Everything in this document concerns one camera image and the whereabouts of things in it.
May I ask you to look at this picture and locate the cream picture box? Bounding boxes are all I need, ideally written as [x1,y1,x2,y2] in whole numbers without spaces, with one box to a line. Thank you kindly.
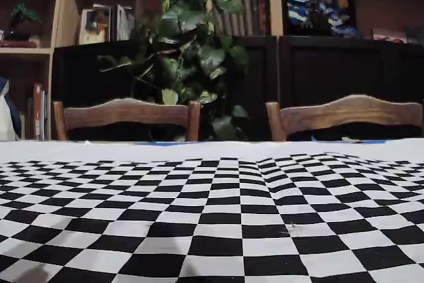
[78,4,112,45]

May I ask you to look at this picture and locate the red white flat box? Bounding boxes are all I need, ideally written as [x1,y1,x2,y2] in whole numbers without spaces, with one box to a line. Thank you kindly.
[372,27,408,44]

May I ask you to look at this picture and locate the brown wooden chair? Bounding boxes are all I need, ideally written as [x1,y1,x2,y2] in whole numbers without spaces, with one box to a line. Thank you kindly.
[266,93,424,142]
[52,97,202,142]

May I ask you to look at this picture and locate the black white checkered mat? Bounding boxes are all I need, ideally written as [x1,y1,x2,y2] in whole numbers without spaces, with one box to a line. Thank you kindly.
[0,140,424,283]

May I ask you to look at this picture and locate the green pothos plant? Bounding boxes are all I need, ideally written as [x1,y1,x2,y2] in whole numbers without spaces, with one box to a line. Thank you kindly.
[97,0,251,141]

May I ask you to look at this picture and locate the black cabinet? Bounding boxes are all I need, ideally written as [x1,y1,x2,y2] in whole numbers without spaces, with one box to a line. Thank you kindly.
[52,35,424,141]

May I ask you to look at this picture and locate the brown book row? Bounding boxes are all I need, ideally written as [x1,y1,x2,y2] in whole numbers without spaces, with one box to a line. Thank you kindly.
[211,0,268,37]

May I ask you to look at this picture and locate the white book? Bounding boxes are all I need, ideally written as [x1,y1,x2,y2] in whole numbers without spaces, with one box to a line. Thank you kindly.
[114,4,136,42]

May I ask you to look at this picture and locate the starry night picture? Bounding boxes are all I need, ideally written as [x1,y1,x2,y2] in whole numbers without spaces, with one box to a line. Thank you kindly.
[284,0,360,38]

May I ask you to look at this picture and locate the orange books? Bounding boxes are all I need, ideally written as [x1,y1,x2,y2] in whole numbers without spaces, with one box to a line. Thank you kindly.
[31,82,50,141]

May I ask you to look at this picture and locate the white blue paper penguin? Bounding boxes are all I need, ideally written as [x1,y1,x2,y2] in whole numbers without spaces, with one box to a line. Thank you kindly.
[0,76,23,141]

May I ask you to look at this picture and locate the green bonsai model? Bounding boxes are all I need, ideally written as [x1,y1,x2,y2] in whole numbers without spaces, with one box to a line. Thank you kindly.
[0,2,43,48]

